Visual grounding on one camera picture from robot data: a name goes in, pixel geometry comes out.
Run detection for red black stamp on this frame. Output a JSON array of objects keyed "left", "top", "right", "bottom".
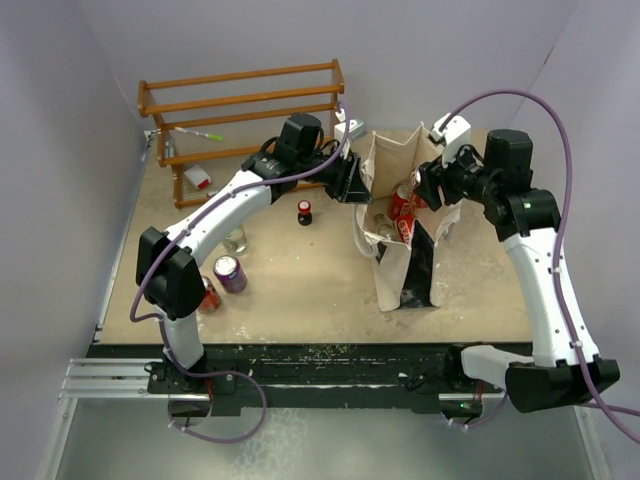
[{"left": 297, "top": 200, "right": 313, "bottom": 226}]

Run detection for clear bottle green cap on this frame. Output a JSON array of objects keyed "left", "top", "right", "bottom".
[
  {"left": 222, "top": 225, "right": 248, "bottom": 255},
  {"left": 373, "top": 213, "right": 396, "bottom": 241}
]

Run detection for grey metal clips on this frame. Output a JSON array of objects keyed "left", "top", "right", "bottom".
[{"left": 164, "top": 140, "right": 175, "bottom": 158}]

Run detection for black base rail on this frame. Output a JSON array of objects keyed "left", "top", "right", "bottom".
[{"left": 144, "top": 343, "right": 497, "bottom": 416}]

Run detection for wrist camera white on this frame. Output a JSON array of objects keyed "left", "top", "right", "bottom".
[
  {"left": 429, "top": 115, "right": 472, "bottom": 167},
  {"left": 333, "top": 109, "right": 367, "bottom": 145}
]

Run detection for purple soda can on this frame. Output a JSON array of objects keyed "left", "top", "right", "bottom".
[{"left": 213, "top": 255, "right": 248, "bottom": 294}]

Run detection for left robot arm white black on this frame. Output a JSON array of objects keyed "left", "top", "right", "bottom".
[{"left": 130, "top": 110, "right": 373, "bottom": 392}]

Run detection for wooden shelf rack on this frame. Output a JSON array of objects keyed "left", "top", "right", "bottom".
[{"left": 137, "top": 59, "right": 345, "bottom": 209}]

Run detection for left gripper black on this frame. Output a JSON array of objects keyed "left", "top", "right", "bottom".
[{"left": 297, "top": 145, "right": 374, "bottom": 204}]

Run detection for cream canvas tote bag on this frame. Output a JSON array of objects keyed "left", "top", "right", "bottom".
[{"left": 354, "top": 125, "right": 461, "bottom": 312}]

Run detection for red cola can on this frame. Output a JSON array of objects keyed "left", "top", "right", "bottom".
[{"left": 387, "top": 182, "right": 412, "bottom": 220}]

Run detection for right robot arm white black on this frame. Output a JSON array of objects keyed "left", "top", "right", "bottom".
[{"left": 414, "top": 127, "right": 620, "bottom": 413}]

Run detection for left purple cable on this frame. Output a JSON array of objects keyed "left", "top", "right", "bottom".
[{"left": 129, "top": 99, "right": 351, "bottom": 444}]

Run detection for green capped marker pen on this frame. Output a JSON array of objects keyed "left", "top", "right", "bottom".
[{"left": 174, "top": 126, "right": 224, "bottom": 142}]

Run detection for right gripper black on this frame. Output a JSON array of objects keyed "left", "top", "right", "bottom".
[{"left": 416, "top": 138, "right": 499, "bottom": 210}]

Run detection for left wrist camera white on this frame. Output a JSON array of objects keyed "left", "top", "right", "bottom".
[{"left": 333, "top": 109, "right": 367, "bottom": 145}]

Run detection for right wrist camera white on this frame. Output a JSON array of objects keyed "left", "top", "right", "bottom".
[{"left": 429, "top": 115, "right": 472, "bottom": 167}]

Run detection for purple cable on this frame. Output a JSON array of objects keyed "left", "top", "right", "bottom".
[
  {"left": 129, "top": 99, "right": 351, "bottom": 444},
  {"left": 434, "top": 88, "right": 640, "bottom": 446}
]

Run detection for white red eraser box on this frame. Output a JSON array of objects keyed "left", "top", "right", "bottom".
[{"left": 184, "top": 165, "right": 211, "bottom": 190}]

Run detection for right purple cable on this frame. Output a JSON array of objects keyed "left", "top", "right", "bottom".
[{"left": 434, "top": 88, "right": 640, "bottom": 446}]

